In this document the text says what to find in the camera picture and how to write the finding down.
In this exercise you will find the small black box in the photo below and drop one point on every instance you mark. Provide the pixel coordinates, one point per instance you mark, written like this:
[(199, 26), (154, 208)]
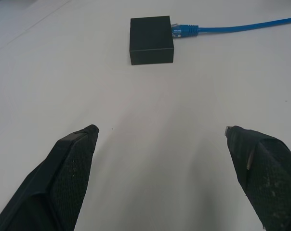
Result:
[(150, 41)]

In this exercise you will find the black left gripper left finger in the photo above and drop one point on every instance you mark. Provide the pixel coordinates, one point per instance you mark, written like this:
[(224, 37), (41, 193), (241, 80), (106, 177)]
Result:
[(51, 183)]

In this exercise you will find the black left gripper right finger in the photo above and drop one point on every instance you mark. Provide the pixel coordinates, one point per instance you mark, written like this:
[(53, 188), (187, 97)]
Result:
[(268, 183)]

